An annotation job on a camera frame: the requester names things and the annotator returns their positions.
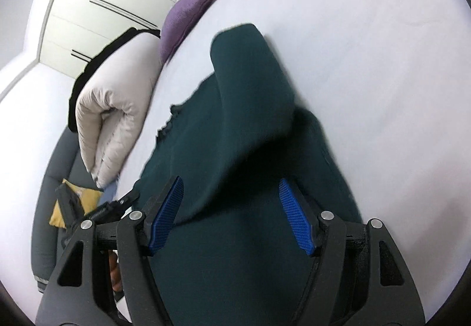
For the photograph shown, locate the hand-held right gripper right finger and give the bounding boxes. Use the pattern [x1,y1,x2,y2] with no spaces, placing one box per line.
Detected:
[278,178,425,326]

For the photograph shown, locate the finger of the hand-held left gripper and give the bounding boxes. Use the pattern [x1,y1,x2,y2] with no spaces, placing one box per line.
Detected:
[84,187,141,225]

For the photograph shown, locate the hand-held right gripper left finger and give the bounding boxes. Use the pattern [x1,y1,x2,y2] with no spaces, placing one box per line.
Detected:
[35,176,185,326]

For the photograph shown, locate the dark green knit garment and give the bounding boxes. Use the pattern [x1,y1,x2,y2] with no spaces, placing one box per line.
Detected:
[132,22,365,326]

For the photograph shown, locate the person's left hand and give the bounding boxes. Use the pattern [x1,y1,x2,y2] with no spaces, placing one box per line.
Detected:
[108,250,125,293]

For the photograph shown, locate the yellow cushion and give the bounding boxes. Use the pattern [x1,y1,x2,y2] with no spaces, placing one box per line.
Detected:
[49,179,104,229]

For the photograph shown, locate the grey sofa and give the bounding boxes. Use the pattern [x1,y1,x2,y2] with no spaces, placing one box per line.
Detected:
[31,124,122,290]

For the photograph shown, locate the beige folded duvet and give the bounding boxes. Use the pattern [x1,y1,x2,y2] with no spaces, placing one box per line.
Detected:
[68,27,162,189]

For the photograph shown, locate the white bed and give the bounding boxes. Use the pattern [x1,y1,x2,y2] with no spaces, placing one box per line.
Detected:
[114,0,469,326]

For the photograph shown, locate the cream wardrobe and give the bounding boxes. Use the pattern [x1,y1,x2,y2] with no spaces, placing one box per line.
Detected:
[39,0,195,80]

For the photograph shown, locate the purple pillow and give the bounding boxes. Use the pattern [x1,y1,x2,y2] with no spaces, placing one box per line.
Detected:
[159,0,216,65]

